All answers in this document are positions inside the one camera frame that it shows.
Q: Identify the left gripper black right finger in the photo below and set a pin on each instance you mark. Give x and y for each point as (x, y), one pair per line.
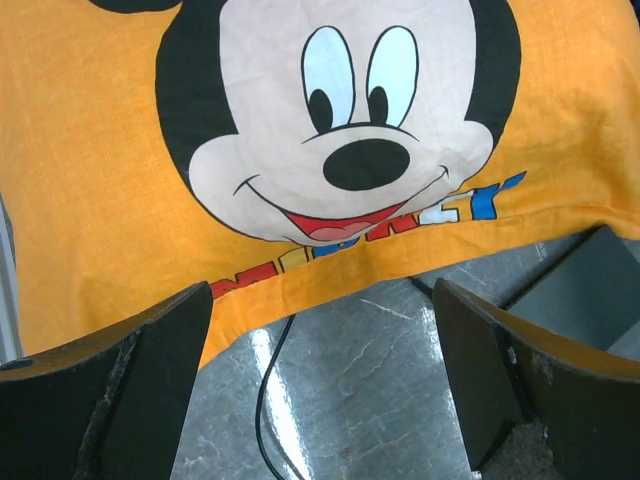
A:
(504, 371)

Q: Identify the black network switch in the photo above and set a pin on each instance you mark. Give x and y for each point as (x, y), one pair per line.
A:
(591, 296)

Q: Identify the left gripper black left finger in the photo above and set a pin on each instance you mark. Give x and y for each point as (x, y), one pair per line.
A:
(110, 405)

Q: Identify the orange Mickey Mouse pillow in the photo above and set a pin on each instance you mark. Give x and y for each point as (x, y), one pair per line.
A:
(289, 153)

